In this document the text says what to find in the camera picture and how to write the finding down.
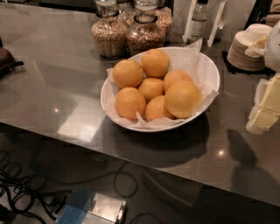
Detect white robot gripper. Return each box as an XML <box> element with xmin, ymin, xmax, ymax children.
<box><xmin>245</xmin><ymin>21</ymin><xmax>280</xmax><ymax>134</ymax></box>

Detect large orange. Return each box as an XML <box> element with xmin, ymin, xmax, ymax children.
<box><xmin>164</xmin><ymin>80</ymin><xmax>203</xmax><ymax>119</ymax></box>

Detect back right orange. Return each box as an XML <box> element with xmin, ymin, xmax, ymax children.
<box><xmin>164</xmin><ymin>69</ymin><xmax>193</xmax><ymax>91</ymax></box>

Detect white ceramic bowl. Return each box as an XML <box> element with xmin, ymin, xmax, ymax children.
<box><xmin>100</xmin><ymin>46</ymin><xmax>221</xmax><ymax>133</ymax></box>

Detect back top orange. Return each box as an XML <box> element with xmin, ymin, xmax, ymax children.
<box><xmin>141</xmin><ymin>49</ymin><xmax>170</xmax><ymax>78</ymax></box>

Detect front middle orange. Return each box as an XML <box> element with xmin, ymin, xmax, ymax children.
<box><xmin>144</xmin><ymin>95</ymin><xmax>174</xmax><ymax>122</ymax></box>

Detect centre orange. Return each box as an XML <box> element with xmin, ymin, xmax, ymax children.
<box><xmin>138</xmin><ymin>78</ymin><xmax>165</xmax><ymax>102</ymax></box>

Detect back left orange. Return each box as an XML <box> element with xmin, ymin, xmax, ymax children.
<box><xmin>113</xmin><ymin>59</ymin><xmax>144</xmax><ymax>88</ymax></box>

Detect front left orange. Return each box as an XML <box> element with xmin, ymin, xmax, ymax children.
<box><xmin>115</xmin><ymin>87</ymin><xmax>146</xmax><ymax>120</ymax></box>

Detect black tray under plates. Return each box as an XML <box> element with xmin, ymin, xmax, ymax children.
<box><xmin>221</xmin><ymin>51</ymin><xmax>276</xmax><ymax>76</ymax></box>

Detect stack of paper plates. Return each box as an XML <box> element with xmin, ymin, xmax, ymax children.
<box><xmin>227</xmin><ymin>24</ymin><xmax>272</xmax><ymax>72</ymax></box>

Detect clear glass bottle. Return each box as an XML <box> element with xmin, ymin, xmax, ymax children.
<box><xmin>186</xmin><ymin>0</ymin><xmax>208</xmax><ymax>44</ymax></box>

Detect rear glass grain jar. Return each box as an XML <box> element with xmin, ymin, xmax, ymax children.
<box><xmin>156</xmin><ymin>0</ymin><xmax>172</xmax><ymax>42</ymax></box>

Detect glass grain jar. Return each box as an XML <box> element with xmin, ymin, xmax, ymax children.
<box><xmin>126</xmin><ymin>0</ymin><xmax>165</xmax><ymax>56</ymax></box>
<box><xmin>156</xmin><ymin>0</ymin><xmax>172</xmax><ymax>42</ymax></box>
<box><xmin>91</xmin><ymin>0</ymin><xmax>127</xmax><ymax>59</ymax></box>

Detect middle glass grain jar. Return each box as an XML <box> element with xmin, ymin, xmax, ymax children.
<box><xmin>126</xmin><ymin>0</ymin><xmax>165</xmax><ymax>56</ymax></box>

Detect left glass grain jar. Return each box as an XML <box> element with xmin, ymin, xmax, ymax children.
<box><xmin>91</xmin><ymin>0</ymin><xmax>127</xmax><ymax>59</ymax></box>

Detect blue and silver floor box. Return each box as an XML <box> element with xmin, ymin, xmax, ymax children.
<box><xmin>56</xmin><ymin>189</ymin><xmax>127</xmax><ymax>224</ymax></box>

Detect dark brown object at left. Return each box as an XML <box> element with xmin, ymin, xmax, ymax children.
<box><xmin>0</xmin><ymin>38</ymin><xmax>24</xmax><ymax>78</ymax></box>

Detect white stand frame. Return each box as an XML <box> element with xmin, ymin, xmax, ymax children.
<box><xmin>183</xmin><ymin>0</ymin><xmax>228</xmax><ymax>47</ymax></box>

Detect black floor cables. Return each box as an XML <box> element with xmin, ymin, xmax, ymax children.
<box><xmin>0</xmin><ymin>150</ymin><xmax>163</xmax><ymax>224</ymax></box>

